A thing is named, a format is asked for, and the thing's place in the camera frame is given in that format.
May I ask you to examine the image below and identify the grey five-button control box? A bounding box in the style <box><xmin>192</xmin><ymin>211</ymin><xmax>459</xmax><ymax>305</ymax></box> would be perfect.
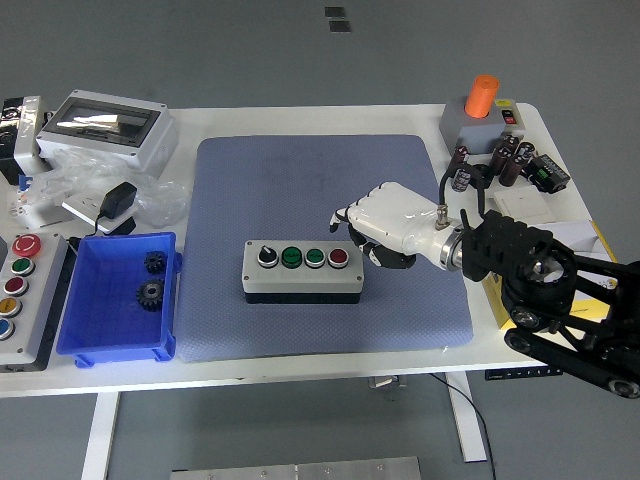
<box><xmin>0</xmin><ymin>232</ymin><xmax>76</xmax><ymax>374</ymax></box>

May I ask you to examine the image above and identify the white wall socket panel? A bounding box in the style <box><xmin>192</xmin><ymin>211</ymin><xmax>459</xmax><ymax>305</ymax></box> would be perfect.
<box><xmin>61</xmin><ymin>192</ymin><xmax>137</xmax><ymax>236</ymax></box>

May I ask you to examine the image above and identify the blue plastic bin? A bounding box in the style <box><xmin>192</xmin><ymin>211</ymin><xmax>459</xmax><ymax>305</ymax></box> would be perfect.
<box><xmin>55</xmin><ymin>230</ymin><xmax>184</xmax><ymax>369</ymax></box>

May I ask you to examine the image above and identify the black ring core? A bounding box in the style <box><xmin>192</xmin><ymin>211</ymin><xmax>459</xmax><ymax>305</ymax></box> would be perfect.
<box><xmin>469</xmin><ymin>163</ymin><xmax>494</xmax><ymax>190</ymax></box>

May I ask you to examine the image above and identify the thin black cable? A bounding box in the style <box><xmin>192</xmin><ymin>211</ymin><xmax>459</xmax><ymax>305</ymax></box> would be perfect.
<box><xmin>429</xmin><ymin>372</ymin><xmax>499</xmax><ymax>480</ymax></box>

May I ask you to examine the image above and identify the grey switch box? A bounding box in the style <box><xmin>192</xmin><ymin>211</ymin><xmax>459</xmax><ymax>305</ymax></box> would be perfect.
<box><xmin>439</xmin><ymin>95</ymin><xmax>526</xmax><ymax>155</ymax></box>

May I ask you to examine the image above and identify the small black bevel gear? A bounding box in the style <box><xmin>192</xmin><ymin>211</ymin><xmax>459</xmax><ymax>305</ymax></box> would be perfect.
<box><xmin>144</xmin><ymin>250</ymin><xmax>169</xmax><ymax>275</ymax></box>

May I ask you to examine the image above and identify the grey-blue textured mat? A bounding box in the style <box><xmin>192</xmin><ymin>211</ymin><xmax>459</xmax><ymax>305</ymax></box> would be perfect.
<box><xmin>175</xmin><ymin>133</ymin><xmax>476</xmax><ymax>364</ymax></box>

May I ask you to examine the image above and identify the orange cylinder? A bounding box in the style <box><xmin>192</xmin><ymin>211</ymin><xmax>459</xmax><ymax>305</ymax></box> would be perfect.
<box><xmin>463</xmin><ymin>74</ymin><xmax>500</xmax><ymax>120</ymax></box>

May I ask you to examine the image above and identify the metal bracket under table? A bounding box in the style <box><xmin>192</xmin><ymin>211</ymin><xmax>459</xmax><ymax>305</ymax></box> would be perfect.
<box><xmin>368</xmin><ymin>375</ymin><xmax>409</xmax><ymax>390</ymax></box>

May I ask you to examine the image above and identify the black and white device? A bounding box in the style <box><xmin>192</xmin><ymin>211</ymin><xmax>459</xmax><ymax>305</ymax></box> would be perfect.
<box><xmin>0</xmin><ymin>95</ymin><xmax>51</xmax><ymax>185</ymax></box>

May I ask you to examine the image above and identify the clear plastic bag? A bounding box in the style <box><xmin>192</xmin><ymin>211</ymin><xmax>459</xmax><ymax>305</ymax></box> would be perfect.
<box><xmin>29</xmin><ymin>147</ymin><xmax>194</xmax><ymax>229</ymax></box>

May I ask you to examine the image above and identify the grey four-button control box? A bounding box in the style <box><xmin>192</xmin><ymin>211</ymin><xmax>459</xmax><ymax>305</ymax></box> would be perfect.
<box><xmin>241</xmin><ymin>239</ymin><xmax>365</xmax><ymax>305</ymax></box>

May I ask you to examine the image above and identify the white wall switch panel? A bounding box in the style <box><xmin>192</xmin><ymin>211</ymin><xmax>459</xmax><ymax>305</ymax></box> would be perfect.
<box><xmin>492</xmin><ymin>188</ymin><xmax>556</xmax><ymax>225</ymax></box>

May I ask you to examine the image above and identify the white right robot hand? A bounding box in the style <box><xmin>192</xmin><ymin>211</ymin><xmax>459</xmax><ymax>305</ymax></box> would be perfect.
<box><xmin>328</xmin><ymin>182</ymin><xmax>452</xmax><ymax>271</ymax></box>

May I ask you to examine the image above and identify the black capacitor with silver top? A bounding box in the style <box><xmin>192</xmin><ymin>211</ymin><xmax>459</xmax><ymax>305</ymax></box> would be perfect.
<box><xmin>452</xmin><ymin>163</ymin><xmax>475</xmax><ymax>194</ymax></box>

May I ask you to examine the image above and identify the white breaker with blue lever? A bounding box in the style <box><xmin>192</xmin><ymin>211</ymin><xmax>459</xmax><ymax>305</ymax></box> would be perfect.
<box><xmin>7</xmin><ymin>174</ymin><xmax>76</xmax><ymax>229</ymax></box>

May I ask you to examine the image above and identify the large black bevel gear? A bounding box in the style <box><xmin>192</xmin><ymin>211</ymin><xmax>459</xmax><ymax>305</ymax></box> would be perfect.
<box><xmin>135</xmin><ymin>278</ymin><xmax>166</xmax><ymax>312</ymax></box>

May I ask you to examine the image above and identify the yellow and white cardboard box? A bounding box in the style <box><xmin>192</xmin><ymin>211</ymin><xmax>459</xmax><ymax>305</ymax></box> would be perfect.
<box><xmin>482</xmin><ymin>219</ymin><xmax>619</xmax><ymax>330</ymax></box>

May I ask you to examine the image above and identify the white table leg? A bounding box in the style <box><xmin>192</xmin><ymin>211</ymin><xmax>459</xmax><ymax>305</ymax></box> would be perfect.
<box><xmin>79</xmin><ymin>392</ymin><xmax>121</xmax><ymax>480</ymax></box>
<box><xmin>444</xmin><ymin>372</ymin><xmax>489</xmax><ymax>464</ymax></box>

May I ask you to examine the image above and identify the black power adapter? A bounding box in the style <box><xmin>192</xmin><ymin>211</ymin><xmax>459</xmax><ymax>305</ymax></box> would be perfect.
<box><xmin>94</xmin><ymin>181</ymin><xmax>139</xmax><ymax>234</ymax></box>

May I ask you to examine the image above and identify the black table control panel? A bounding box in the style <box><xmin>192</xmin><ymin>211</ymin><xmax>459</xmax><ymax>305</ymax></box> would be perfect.
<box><xmin>483</xmin><ymin>365</ymin><xmax>566</xmax><ymax>382</ymax></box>

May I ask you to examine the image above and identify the grey enclosure with clear lid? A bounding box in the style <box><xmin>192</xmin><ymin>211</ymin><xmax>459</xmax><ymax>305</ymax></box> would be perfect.
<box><xmin>35</xmin><ymin>89</ymin><xmax>180</xmax><ymax>177</ymax></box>

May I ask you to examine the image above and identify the black module with green terminal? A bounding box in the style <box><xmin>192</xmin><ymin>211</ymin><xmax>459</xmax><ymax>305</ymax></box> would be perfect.
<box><xmin>522</xmin><ymin>153</ymin><xmax>571</xmax><ymax>195</ymax></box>

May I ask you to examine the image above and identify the grey metal plate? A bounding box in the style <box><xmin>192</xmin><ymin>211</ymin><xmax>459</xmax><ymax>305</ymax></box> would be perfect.
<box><xmin>169</xmin><ymin>455</ymin><xmax>422</xmax><ymax>480</ymax></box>

